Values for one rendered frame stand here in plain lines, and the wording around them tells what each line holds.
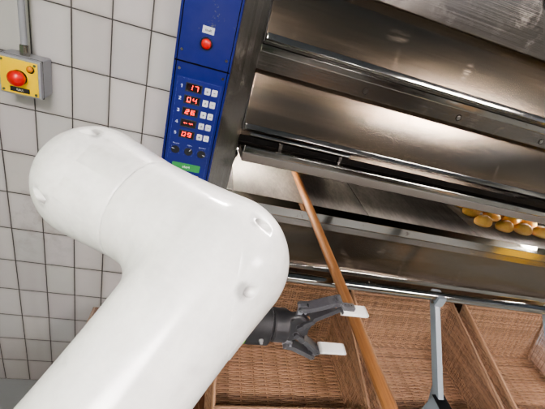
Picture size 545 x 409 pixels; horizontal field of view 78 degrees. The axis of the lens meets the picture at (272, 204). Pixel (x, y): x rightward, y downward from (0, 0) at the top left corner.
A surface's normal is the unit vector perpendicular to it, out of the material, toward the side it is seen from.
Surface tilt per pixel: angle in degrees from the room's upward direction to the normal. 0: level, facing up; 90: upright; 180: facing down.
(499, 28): 90
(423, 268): 70
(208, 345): 61
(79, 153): 36
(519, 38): 90
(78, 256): 90
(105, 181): 43
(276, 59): 90
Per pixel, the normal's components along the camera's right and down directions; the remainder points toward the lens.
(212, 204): 0.02, -0.78
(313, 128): 0.20, 0.20
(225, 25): 0.11, 0.51
